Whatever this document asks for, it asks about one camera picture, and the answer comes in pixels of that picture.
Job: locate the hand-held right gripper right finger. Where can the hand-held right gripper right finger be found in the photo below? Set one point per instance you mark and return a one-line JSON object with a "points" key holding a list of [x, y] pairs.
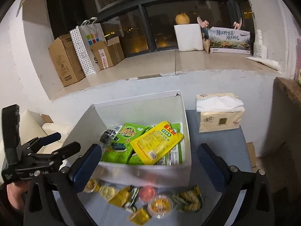
{"points": [[211, 167]]}

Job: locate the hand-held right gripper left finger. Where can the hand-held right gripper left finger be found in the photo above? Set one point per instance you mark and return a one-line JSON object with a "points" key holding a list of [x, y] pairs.
{"points": [[87, 164]]}

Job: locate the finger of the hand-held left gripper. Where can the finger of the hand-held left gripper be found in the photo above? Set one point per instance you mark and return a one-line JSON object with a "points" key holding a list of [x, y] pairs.
{"points": [[50, 138], [68, 149]]}

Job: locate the green snack packet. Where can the green snack packet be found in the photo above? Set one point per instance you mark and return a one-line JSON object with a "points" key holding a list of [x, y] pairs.
{"points": [[176, 131], [117, 151], [132, 131]]}

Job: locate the dark seaweed snack packet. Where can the dark seaweed snack packet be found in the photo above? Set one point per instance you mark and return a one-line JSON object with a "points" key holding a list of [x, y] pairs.
{"points": [[110, 134]]}

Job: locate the white cardboard box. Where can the white cardboard box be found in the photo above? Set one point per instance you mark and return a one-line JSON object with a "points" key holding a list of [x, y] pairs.
{"points": [[145, 169]]}

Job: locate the yellow snack packet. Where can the yellow snack packet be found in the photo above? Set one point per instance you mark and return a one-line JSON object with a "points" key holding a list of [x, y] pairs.
{"points": [[155, 143]]}

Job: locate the person's left hand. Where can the person's left hand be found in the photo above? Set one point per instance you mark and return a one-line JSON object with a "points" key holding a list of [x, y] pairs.
{"points": [[15, 194]]}

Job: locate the flat cardboard piece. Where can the flat cardboard piece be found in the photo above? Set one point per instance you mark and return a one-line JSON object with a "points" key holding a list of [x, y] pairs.
{"points": [[47, 119]]}

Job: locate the clear yellow jelly cup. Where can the clear yellow jelly cup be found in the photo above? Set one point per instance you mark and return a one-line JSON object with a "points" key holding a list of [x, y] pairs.
{"points": [[107, 191], [92, 185]]}

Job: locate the cream leather sofa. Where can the cream leather sofa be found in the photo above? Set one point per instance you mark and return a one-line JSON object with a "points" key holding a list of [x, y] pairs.
{"points": [[30, 127]]}

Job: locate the green yellow small packet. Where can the green yellow small packet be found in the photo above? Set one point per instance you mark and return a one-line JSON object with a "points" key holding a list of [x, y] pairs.
{"points": [[188, 199]]}

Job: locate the cardboard piece on floor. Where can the cardboard piece on floor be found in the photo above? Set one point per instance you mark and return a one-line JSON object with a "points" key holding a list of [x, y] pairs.
{"points": [[251, 154]]}

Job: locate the brown yellow small packet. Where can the brown yellow small packet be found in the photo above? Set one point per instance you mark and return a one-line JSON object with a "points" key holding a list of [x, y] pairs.
{"points": [[120, 196]]}

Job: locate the tissue pack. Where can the tissue pack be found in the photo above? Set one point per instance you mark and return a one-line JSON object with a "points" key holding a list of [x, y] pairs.
{"points": [[218, 115]]}

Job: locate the small white green packet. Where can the small white green packet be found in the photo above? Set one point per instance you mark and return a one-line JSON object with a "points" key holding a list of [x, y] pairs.
{"points": [[133, 200]]}

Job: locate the orange pudding cup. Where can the orange pudding cup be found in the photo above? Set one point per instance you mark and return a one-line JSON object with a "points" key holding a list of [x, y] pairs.
{"points": [[160, 206]]}

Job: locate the red jelly cup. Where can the red jelly cup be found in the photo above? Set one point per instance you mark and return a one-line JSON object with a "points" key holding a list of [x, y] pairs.
{"points": [[148, 192]]}

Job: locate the large brown cardboard box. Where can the large brown cardboard box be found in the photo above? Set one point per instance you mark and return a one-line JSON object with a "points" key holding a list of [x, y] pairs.
{"points": [[63, 61]]}

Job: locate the wooden side cabinet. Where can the wooden side cabinet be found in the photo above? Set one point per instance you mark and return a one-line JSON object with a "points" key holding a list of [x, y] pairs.
{"points": [[288, 113]]}

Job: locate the polka-dot paper bag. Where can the polka-dot paper bag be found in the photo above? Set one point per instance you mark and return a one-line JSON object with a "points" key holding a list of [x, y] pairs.
{"points": [[88, 47]]}

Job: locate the small open cardboard box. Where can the small open cardboard box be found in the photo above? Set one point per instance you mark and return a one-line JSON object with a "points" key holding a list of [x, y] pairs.
{"points": [[110, 54]]}

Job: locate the white tube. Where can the white tube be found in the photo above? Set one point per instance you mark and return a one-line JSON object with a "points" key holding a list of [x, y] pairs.
{"points": [[264, 63]]}

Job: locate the small brown paper bag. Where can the small brown paper bag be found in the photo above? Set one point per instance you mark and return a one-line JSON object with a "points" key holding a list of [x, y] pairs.
{"points": [[207, 46]]}

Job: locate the landscape printed box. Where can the landscape printed box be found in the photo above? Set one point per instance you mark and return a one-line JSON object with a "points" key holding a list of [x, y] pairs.
{"points": [[230, 40]]}

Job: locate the white foam box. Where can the white foam box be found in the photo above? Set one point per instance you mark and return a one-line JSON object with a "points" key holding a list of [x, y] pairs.
{"points": [[189, 37]]}

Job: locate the white plastic bottle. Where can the white plastic bottle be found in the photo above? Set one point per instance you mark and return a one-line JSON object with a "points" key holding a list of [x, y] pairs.
{"points": [[260, 44]]}

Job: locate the pink figurine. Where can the pink figurine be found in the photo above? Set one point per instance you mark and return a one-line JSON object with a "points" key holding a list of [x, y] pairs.
{"points": [[202, 23]]}

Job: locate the yellow pomelo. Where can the yellow pomelo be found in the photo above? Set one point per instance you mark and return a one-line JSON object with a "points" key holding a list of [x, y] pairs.
{"points": [[182, 18]]}

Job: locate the dark window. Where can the dark window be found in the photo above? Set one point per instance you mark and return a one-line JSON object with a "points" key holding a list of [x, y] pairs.
{"points": [[164, 16]]}

